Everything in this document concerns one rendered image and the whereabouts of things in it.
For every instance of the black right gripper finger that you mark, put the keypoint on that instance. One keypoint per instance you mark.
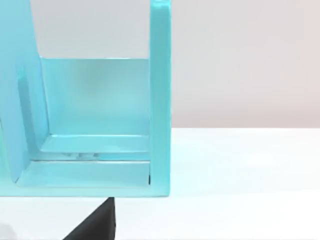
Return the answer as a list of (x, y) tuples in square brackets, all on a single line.
[(100, 222)]

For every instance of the light blue rack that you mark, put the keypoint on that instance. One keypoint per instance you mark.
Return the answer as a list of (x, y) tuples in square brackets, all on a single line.
[(100, 105)]

